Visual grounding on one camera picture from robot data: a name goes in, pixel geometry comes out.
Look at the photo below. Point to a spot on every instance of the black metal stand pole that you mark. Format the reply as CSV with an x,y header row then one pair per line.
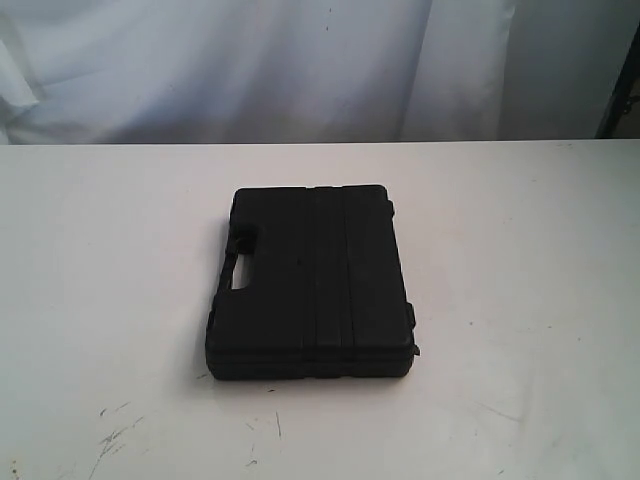
x,y
622,99

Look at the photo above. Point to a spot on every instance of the black plastic carry case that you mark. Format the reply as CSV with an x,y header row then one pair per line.
x,y
311,287

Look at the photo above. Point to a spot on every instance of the white backdrop curtain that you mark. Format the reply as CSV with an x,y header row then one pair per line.
x,y
90,72

